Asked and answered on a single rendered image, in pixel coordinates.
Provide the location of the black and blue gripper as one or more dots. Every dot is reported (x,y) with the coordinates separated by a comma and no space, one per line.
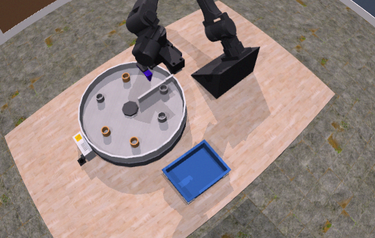
(145,70)

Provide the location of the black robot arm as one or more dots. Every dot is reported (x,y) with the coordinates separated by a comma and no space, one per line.
(152,37)

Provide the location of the bronze bushing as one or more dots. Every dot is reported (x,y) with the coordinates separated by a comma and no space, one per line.
(103,129)
(125,80)
(132,139)

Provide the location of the blue open crate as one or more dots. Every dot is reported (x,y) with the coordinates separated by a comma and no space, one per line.
(196,171)

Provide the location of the grey round turning table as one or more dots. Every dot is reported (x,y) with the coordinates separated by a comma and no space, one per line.
(130,110)

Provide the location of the steel bushing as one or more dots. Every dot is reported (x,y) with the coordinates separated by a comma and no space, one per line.
(163,92)
(161,120)
(100,100)

